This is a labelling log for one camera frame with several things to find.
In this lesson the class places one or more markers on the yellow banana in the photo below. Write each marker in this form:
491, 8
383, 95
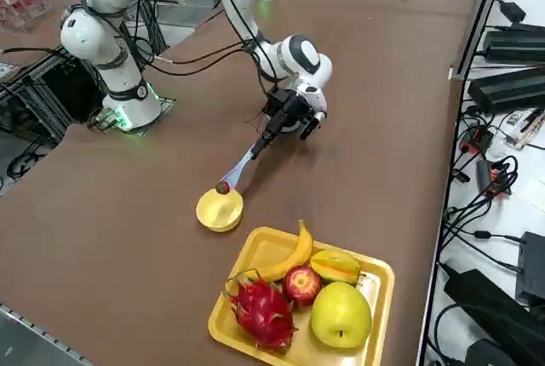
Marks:
294, 257

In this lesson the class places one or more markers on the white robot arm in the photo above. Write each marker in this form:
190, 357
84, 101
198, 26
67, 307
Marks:
110, 8

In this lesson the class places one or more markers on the red apple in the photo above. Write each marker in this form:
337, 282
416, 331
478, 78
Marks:
302, 285

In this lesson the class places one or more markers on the pink dragon fruit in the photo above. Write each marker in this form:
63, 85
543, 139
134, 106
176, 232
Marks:
264, 310

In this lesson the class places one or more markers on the yellow-green starfruit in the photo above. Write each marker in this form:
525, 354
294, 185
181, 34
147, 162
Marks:
336, 266

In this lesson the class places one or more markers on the yellow bowl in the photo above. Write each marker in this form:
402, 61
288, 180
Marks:
217, 213

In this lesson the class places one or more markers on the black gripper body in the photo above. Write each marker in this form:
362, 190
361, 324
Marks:
289, 106

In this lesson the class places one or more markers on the light blue bowl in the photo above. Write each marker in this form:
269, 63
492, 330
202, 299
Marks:
291, 129

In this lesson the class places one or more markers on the red strawberry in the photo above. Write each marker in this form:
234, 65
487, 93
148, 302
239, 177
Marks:
223, 187

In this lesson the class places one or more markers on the large yellow-green apple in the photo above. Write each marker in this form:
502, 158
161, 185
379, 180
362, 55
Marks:
340, 315

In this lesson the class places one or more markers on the black metal rack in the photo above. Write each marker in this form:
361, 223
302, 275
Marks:
64, 85

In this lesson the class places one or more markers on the black box device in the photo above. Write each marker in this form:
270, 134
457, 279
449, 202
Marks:
532, 264

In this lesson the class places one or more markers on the yellow fruit tray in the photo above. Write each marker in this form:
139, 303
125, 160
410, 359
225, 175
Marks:
259, 251

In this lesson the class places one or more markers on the small black power adapter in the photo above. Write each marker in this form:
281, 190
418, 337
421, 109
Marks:
513, 10

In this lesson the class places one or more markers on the orange and black device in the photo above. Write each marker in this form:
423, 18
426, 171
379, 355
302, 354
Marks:
479, 138

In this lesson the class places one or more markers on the aluminium camera post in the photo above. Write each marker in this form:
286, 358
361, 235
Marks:
485, 13

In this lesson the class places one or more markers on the black power supply brick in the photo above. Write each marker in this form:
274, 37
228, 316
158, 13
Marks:
506, 89
515, 44

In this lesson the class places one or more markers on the light blue plastic spoon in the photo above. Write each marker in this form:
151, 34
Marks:
238, 170

